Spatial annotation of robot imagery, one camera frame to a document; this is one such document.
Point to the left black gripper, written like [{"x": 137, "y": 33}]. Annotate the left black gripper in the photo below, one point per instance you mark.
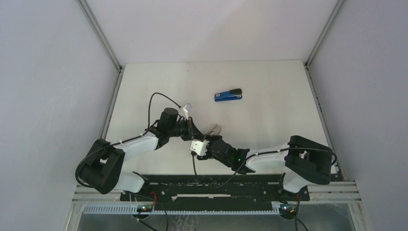
[{"x": 191, "y": 130}]

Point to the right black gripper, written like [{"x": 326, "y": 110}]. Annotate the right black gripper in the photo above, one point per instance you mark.
[{"x": 211, "y": 138}]

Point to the silver white stapler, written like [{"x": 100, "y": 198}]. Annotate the silver white stapler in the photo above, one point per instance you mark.
[{"x": 215, "y": 130}]

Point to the blue black stapler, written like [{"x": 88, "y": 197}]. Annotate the blue black stapler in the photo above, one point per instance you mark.
[{"x": 231, "y": 95}]

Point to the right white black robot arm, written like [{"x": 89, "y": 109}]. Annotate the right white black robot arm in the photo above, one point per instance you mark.
[{"x": 307, "y": 162}]

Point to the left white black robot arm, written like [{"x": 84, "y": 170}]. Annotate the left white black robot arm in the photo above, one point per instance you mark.
[{"x": 101, "y": 169}]

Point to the left green circuit board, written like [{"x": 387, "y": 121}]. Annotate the left green circuit board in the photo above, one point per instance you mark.
[{"x": 145, "y": 209}]

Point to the green circuit board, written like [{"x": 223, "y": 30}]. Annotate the green circuit board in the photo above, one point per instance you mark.
[
  {"x": 145, "y": 209},
  {"x": 288, "y": 209}
]

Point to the right green circuit board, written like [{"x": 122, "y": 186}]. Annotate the right green circuit board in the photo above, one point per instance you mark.
[{"x": 288, "y": 209}]

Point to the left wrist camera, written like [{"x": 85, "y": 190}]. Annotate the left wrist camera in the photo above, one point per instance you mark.
[{"x": 184, "y": 110}]

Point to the white slotted cable duct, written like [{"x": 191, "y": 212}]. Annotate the white slotted cable duct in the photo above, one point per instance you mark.
[{"x": 111, "y": 209}]

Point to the left aluminium frame post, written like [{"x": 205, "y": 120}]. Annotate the left aluminium frame post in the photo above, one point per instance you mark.
[{"x": 102, "y": 38}]

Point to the aluminium frame post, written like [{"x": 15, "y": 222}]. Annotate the aluminium frame post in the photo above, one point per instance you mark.
[
  {"x": 308, "y": 64},
  {"x": 102, "y": 38}
]

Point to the right aluminium frame post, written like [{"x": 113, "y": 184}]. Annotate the right aluminium frame post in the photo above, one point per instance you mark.
[{"x": 308, "y": 64}]

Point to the aluminium front rail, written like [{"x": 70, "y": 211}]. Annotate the aluminium front rail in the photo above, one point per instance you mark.
[{"x": 335, "y": 192}]

